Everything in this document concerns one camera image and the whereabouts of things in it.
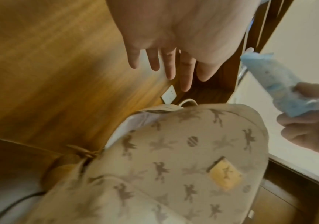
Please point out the white wall socket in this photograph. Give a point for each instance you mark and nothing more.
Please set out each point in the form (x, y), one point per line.
(169, 94)

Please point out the light blue printed packet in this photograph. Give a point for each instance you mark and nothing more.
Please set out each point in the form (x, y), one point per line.
(273, 76)

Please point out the beige horse-print backpack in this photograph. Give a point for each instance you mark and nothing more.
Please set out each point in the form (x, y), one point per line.
(176, 164)

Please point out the person's right hand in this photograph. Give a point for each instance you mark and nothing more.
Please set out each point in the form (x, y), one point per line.
(314, 131)

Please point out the person's left hand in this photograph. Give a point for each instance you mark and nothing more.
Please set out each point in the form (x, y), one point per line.
(181, 26)

